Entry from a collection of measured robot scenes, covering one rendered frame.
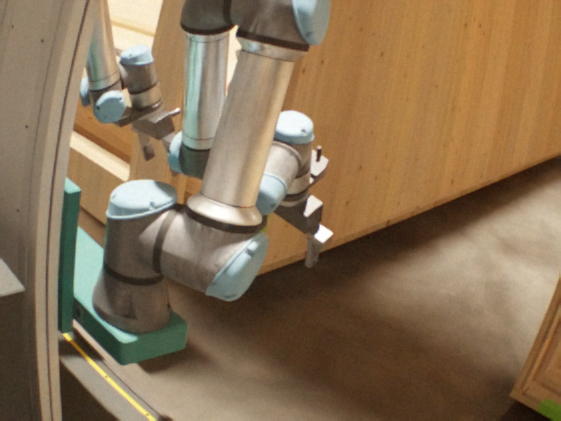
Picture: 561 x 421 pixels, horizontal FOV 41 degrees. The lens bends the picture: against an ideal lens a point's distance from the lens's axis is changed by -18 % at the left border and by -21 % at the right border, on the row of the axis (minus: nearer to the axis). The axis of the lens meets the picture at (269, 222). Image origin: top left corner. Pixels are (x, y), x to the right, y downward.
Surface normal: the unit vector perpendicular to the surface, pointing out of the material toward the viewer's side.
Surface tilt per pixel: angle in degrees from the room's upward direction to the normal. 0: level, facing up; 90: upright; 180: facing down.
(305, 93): 90
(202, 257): 78
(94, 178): 90
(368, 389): 0
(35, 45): 90
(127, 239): 90
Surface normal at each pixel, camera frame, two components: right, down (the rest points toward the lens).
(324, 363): 0.19, -0.88
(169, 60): -0.69, 0.19
